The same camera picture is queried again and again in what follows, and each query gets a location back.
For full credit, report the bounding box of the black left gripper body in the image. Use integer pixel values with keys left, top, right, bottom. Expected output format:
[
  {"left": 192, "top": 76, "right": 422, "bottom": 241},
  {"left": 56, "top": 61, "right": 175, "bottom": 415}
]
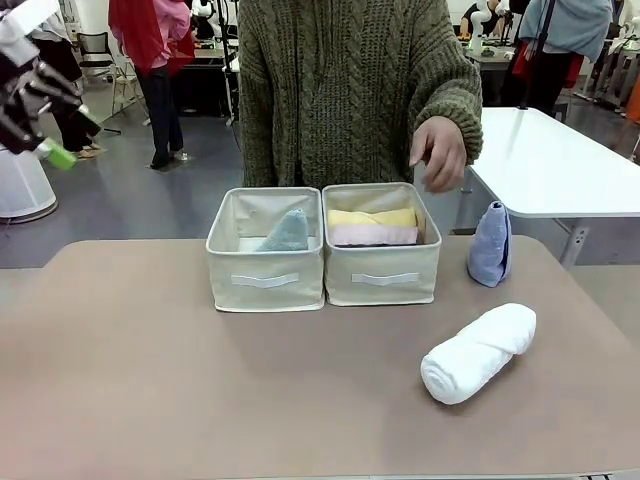
[{"left": 0, "top": 54, "right": 66, "bottom": 155}]

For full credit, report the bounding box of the teal towel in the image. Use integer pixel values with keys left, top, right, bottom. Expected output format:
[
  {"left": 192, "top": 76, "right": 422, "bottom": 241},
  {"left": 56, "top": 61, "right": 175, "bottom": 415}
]
[{"left": 253, "top": 208, "right": 310, "bottom": 252}]

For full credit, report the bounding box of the pink towel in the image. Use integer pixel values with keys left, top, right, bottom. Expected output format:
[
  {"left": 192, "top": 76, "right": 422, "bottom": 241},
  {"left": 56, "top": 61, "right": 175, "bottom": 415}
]
[{"left": 329, "top": 224, "right": 419, "bottom": 247}]

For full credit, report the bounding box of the lavender blue towel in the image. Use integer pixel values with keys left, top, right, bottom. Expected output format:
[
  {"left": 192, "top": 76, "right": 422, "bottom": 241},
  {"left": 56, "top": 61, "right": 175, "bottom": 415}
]
[{"left": 467, "top": 200, "right": 514, "bottom": 289}]

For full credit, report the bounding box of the white towel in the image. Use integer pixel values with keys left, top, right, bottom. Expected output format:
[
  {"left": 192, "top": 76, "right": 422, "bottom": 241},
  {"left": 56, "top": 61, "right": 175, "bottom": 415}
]
[{"left": 419, "top": 302, "right": 539, "bottom": 406}]

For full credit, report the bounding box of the person's left forearm green sleeve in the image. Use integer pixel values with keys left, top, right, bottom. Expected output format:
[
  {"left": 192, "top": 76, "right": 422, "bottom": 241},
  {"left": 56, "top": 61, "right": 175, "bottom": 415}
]
[{"left": 413, "top": 84, "right": 485, "bottom": 167}]

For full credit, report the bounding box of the person's left hand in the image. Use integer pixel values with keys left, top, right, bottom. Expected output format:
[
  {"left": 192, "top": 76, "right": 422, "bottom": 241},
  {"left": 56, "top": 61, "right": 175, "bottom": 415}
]
[{"left": 409, "top": 117, "right": 469, "bottom": 194}]

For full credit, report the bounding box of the white cylindrical air purifier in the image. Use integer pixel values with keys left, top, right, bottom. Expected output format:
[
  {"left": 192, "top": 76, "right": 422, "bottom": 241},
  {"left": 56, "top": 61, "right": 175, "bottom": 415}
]
[{"left": 0, "top": 147, "right": 58, "bottom": 221}]

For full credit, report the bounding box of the grey mesh office chair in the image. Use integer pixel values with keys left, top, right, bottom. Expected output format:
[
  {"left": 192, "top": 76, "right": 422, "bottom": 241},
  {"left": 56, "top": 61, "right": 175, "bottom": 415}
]
[{"left": 77, "top": 32, "right": 121, "bottom": 69}]

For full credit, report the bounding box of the person in red shawl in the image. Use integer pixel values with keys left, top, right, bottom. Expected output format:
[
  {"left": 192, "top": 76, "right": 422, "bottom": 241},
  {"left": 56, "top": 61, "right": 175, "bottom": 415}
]
[{"left": 108, "top": 0, "right": 195, "bottom": 171}]

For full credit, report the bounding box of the dark workbench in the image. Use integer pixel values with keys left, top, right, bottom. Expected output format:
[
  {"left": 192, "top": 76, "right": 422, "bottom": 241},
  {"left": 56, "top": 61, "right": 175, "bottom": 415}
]
[{"left": 169, "top": 39, "right": 244, "bottom": 119}]

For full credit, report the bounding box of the beige fabric storage bin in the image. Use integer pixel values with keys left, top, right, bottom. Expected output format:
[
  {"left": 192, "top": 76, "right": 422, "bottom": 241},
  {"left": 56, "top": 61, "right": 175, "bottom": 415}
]
[
  {"left": 205, "top": 187, "right": 326, "bottom": 314},
  {"left": 322, "top": 182, "right": 443, "bottom": 308}
]

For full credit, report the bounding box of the person in green knit sweater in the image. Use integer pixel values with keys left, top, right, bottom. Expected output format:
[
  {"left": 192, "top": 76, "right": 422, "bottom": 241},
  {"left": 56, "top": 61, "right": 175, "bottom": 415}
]
[{"left": 237, "top": 0, "right": 485, "bottom": 190}]

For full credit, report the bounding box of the yellow rolled towel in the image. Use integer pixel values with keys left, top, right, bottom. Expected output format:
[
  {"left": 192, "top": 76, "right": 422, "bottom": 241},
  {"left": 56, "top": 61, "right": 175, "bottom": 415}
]
[{"left": 327, "top": 207, "right": 419, "bottom": 232}]

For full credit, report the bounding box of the grey metal desk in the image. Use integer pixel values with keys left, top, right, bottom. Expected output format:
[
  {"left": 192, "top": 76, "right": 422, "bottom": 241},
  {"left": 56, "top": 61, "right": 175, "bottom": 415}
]
[{"left": 462, "top": 39, "right": 526, "bottom": 107}]

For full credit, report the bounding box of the black slanted stand pole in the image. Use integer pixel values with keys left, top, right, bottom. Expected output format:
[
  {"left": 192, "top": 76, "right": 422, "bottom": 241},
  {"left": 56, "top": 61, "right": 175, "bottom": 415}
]
[{"left": 519, "top": 0, "right": 557, "bottom": 111}]

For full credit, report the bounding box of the white rectangular table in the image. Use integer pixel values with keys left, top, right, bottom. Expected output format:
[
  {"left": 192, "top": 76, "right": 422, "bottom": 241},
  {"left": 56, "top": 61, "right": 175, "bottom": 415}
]
[{"left": 464, "top": 106, "right": 640, "bottom": 271}]

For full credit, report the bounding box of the person in light blue shawl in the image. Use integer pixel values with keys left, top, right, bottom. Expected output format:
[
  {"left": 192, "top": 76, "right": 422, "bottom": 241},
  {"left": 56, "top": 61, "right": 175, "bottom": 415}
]
[{"left": 517, "top": 0, "right": 614, "bottom": 119}]

